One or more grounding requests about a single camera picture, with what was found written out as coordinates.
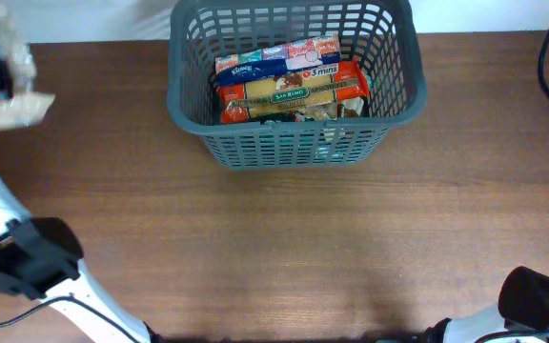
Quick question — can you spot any beige powder pouch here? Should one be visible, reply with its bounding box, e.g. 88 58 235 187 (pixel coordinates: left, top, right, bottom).
0 4 56 132

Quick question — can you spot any Kleenex tissue multipack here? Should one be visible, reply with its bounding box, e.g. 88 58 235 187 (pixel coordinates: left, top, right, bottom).
214 33 341 87

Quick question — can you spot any San Remo spaghetti packet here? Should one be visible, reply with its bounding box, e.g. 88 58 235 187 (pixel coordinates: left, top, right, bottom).
217 60 370 124

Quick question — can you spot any beige brown snack pouch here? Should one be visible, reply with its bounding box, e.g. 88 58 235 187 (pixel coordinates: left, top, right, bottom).
274 97 365 122

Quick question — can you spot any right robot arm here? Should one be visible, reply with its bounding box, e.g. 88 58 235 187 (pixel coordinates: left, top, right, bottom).
417 267 549 343

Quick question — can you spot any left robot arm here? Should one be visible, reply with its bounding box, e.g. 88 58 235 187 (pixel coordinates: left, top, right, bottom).
0 178 159 342

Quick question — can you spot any grey plastic basket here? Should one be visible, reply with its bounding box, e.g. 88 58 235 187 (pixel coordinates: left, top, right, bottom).
167 0 427 170

